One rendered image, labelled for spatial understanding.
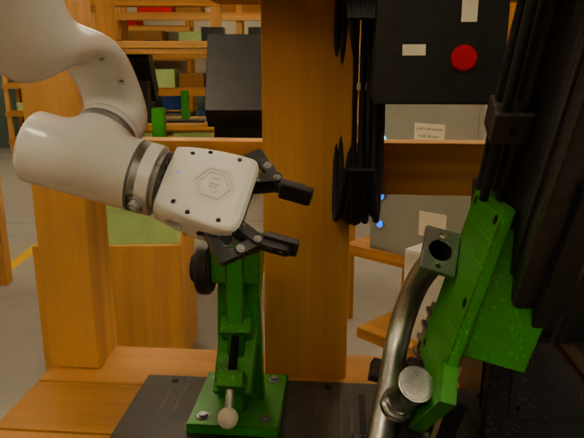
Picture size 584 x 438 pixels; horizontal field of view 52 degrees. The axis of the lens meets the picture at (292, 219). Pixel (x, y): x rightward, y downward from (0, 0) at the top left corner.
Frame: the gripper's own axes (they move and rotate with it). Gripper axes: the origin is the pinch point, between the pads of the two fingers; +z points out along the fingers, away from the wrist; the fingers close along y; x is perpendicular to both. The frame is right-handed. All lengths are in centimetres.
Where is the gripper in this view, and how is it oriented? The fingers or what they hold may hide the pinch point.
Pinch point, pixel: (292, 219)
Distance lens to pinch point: 68.8
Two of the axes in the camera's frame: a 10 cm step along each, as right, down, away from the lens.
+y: 2.4, -8.4, 5.0
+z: 9.6, 2.7, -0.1
